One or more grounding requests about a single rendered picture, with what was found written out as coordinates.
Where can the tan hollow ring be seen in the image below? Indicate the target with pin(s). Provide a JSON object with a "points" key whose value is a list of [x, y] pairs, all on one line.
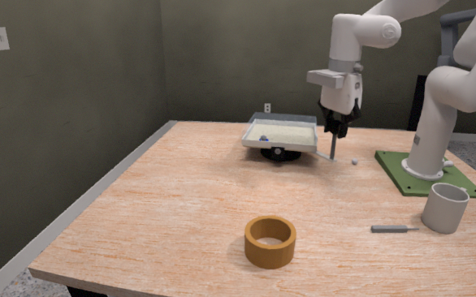
{"points": [[269, 256]]}

